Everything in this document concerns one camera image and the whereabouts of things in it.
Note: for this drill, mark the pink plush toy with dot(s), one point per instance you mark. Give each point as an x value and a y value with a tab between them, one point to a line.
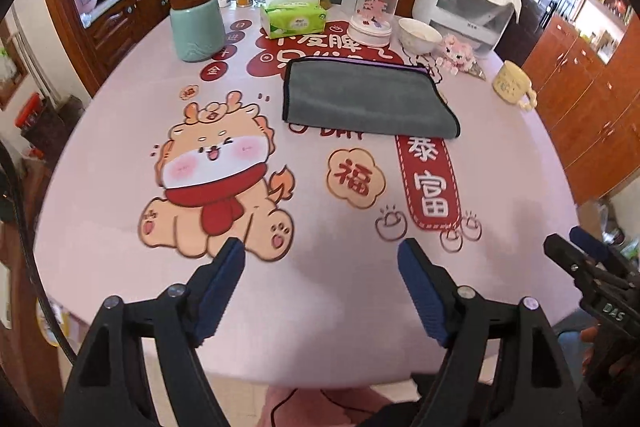
454	56

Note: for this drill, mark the white ceramic bowl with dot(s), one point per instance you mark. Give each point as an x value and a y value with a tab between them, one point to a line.
417	37

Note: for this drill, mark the person's right hand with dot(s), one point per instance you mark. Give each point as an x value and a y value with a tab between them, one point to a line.
609	355

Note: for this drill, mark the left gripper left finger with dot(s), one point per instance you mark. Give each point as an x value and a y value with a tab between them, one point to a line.
109	385

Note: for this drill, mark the teal cylindrical canister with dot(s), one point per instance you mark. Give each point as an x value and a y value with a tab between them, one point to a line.
198	32

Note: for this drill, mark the grey folded towel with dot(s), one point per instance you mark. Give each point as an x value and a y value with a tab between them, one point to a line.
364	96

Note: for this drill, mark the wooden cabinet right side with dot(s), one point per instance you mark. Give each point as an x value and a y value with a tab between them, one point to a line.
585	71

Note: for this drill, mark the green tissue pack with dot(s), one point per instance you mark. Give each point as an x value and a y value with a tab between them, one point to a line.
290	18

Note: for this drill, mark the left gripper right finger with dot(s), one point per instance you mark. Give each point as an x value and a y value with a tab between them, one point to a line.
503	364

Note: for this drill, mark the glass dome pink figurine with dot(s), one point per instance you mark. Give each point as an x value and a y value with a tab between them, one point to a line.
371	23

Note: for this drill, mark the pink printed tablecloth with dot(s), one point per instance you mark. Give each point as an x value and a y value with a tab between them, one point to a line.
320	302

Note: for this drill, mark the yellow beaded-handle mug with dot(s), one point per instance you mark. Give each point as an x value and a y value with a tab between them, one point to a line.
514	86

